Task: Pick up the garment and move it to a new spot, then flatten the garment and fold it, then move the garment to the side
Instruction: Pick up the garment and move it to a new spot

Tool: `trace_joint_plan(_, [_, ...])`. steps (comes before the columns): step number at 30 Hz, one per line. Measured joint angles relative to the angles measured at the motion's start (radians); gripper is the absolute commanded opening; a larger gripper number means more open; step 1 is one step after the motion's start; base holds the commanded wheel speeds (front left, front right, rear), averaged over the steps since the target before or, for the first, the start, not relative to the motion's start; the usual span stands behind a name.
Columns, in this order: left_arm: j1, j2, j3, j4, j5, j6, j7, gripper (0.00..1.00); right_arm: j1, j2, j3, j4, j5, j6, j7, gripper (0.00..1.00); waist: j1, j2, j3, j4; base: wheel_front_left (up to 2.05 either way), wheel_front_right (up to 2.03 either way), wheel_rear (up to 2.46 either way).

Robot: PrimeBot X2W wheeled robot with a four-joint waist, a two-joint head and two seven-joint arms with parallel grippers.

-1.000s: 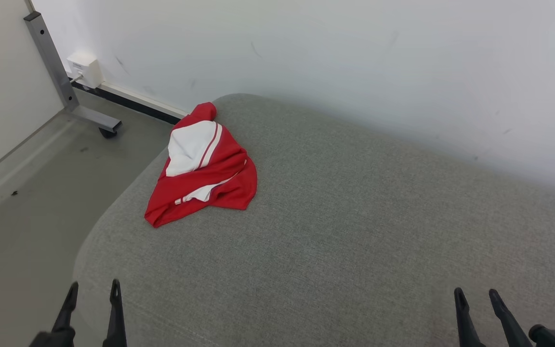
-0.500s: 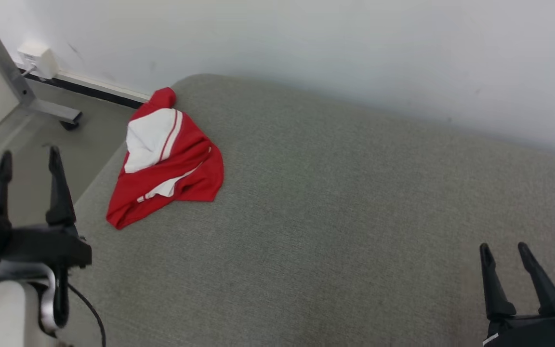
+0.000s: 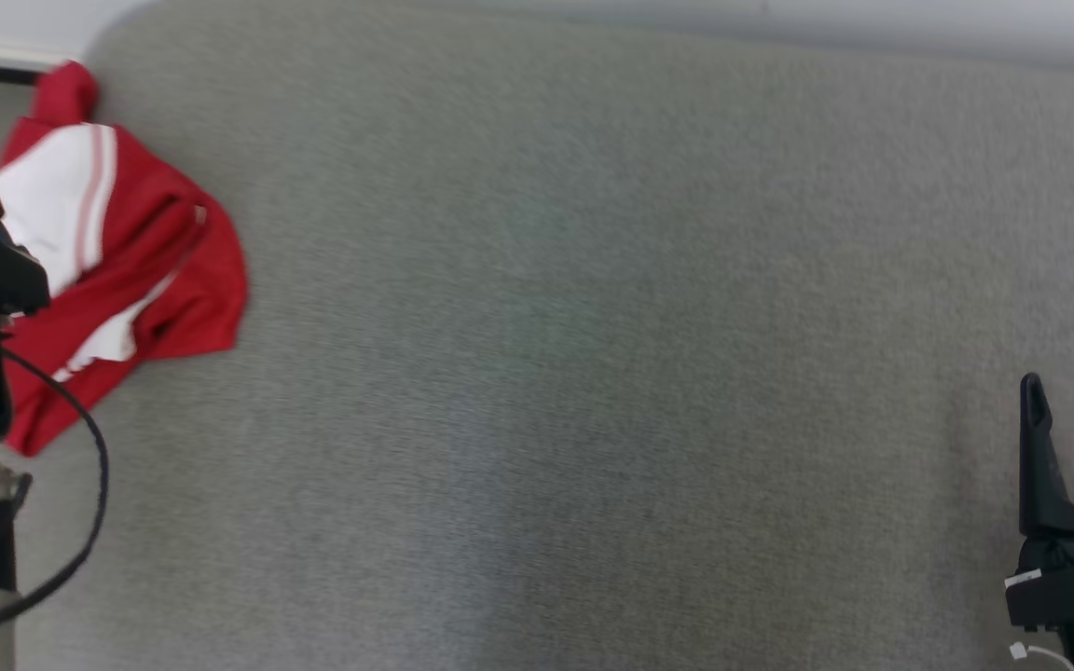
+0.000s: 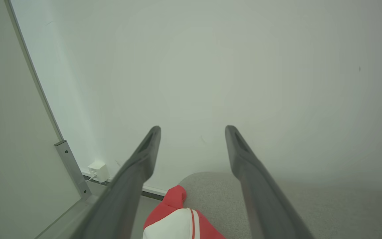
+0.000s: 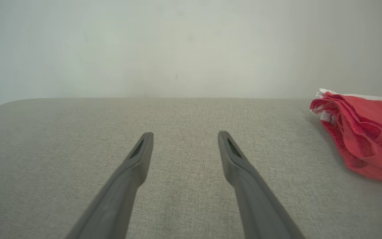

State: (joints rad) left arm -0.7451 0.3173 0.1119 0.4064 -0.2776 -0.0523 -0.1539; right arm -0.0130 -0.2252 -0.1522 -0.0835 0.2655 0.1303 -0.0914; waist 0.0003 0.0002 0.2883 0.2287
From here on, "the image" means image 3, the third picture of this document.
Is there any grey fabric sofa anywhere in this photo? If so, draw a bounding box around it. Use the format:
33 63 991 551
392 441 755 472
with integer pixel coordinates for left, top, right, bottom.
0 0 1074 671

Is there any thin black cable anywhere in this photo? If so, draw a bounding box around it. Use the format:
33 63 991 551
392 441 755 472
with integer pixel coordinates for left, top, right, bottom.
0 347 110 630

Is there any thin white cable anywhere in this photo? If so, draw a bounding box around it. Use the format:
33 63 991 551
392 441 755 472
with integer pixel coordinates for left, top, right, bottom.
1009 641 1074 671

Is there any red Bulls 23 jersey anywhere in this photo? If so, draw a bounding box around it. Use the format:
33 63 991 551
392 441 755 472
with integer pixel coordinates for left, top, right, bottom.
0 61 250 458

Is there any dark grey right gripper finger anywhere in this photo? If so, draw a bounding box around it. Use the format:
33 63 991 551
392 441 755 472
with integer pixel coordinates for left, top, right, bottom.
1019 373 1074 538

